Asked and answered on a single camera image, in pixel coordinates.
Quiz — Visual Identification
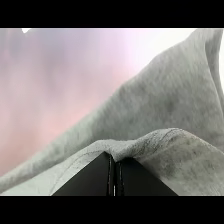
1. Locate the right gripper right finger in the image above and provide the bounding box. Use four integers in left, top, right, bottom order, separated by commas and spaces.
114, 157, 179, 197

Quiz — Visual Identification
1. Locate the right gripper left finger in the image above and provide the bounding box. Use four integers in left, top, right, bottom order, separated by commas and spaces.
52, 151, 116, 197

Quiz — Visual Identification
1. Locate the grey garment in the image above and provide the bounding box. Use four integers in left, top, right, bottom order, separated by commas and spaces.
0, 28, 224, 197

